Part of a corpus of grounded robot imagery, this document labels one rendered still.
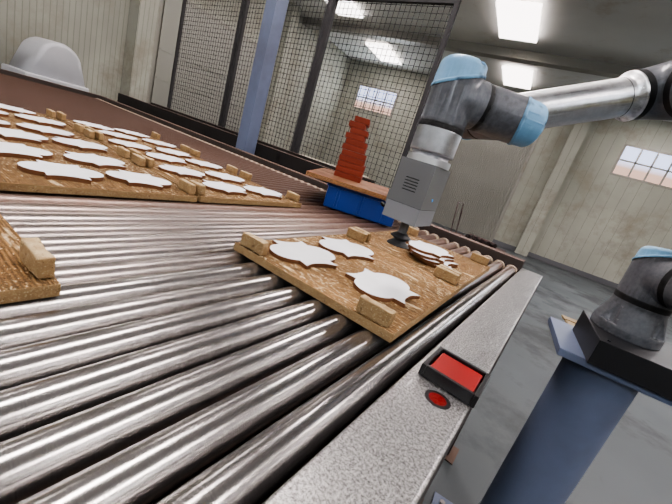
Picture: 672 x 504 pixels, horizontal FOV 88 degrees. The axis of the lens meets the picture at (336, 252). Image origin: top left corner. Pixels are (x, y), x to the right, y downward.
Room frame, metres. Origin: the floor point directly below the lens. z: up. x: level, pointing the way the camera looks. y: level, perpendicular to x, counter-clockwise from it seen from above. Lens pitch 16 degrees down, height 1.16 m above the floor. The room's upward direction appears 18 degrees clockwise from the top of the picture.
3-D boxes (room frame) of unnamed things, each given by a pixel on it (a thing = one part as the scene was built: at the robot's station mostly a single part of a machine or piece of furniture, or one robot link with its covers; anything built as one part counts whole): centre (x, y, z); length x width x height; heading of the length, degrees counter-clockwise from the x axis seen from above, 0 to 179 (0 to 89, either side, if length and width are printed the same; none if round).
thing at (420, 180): (0.63, -0.10, 1.13); 0.10 x 0.09 x 0.16; 60
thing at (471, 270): (1.08, -0.27, 0.93); 0.41 x 0.35 x 0.02; 150
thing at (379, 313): (0.48, -0.08, 0.95); 0.06 x 0.02 x 0.03; 61
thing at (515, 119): (0.66, -0.20, 1.29); 0.11 x 0.11 x 0.08; 8
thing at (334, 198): (1.57, -0.04, 0.97); 0.31 x 0.31 x 0.10; 89
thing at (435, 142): (0.63, -0.11, 1.21); 0.08 x 0.08 x 0.05
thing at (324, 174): (1.63, -0.05, 1.03); 0.50 x 0.50 x 0.02; 89
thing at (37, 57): (4.30, 4.01, 0.67); 0.68 x 0.58 x 1.34; 157
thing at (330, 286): (0.72, -0.06, 0.93); 0.41 x 0.35 x 0.02; 151
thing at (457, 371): (0.42, -0.20, 0.92); 0.06 x 0.06 x 0.01; 59
